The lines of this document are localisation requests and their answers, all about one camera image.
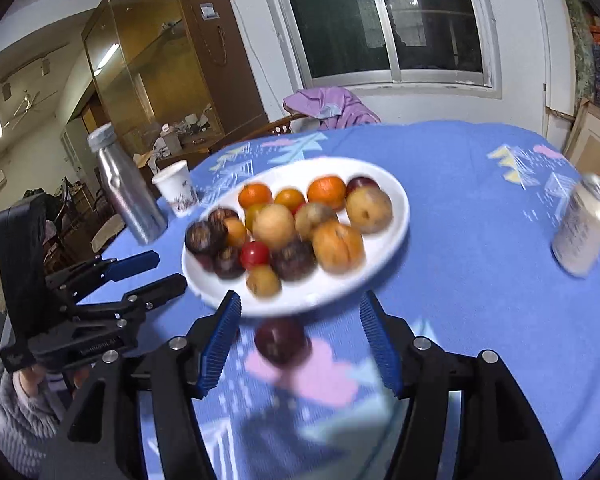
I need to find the large dark maroon round fruit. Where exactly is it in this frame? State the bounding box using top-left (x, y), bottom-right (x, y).
top-left (270, 239), bottom-right (317, 281)

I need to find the wooden glass-door cabinet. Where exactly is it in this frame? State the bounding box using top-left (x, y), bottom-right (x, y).
top-left (80, 0), bottom-right (271, 161)

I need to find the dark red plum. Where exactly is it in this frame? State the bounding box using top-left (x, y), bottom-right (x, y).
top-left (254, 316), bottom-right (311, 367)

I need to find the person's left hand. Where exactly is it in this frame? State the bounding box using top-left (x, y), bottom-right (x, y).
top-left (10, 362), bottom-right (94, 401)

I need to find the white beverage can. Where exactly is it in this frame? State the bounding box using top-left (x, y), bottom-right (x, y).
top-left (551, 172), bottom-right (600, 279)

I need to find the person's left forearm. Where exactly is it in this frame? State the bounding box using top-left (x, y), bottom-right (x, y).
top-left (0, 355), bottom-right (73, 478)

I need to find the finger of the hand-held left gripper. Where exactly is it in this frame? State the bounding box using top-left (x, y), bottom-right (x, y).
top-left (74, 273), bottom-right (189, 332)
top-left (44, 251), bottom-right (161, 307)

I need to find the orange striped round fruit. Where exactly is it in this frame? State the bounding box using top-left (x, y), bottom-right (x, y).
top-left (312, 222), bottom-right (366, 275)

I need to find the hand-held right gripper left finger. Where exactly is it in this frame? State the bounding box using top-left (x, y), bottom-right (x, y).
top-left (40, 290), bottom-right (242, 480)

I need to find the purple garment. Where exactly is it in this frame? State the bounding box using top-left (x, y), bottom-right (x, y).
top-left (283, 87), bottom-right (382, 133)

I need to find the white floral paper cup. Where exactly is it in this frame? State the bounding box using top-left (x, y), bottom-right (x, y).
top-left (151, 159), bottom-right (201, 219)

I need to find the mandarin orange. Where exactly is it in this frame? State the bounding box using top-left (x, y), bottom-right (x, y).
top-left (273, 187), bottom-right (306, 213)
top-left (307, 175), bottom-right (348, 211)
top-left (238, 182), bottom-right (274, 209)

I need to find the dark purple plum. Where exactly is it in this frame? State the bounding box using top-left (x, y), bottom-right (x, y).
top-left (346, 175), bottom-right (381, 198)

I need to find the dark purple round fruit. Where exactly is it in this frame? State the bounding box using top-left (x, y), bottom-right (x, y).
top-left (185, 221), bottom-right (220, 256)
top-left (207, 207), bottom-right (241, 236)

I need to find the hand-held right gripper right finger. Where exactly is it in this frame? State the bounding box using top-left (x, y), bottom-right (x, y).
top-left (359, 290), bottom-right (563, 480)

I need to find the silver metal bottle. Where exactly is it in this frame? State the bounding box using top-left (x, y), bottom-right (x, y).
top-left (87, 122), bottom-right (169, 246)

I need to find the wooden chair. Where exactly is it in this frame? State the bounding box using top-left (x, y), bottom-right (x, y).
top-left (252, 111), bottom-right (308, 138)

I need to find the white plate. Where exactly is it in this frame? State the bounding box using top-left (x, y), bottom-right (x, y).
top-left (181, 157), bottom-right (411, 319)

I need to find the white-framed window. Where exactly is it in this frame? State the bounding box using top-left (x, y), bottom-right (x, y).
top-left (255, 0), bottom-right (503, 98)

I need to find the blue printed tablecloth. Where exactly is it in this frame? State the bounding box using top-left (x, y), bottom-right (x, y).
top-left (75, 120), bottom-right (600, 480)

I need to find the yellow-brown fruit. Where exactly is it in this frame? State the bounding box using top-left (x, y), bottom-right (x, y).
top-left (294, 202), bottom-right (339, 240)

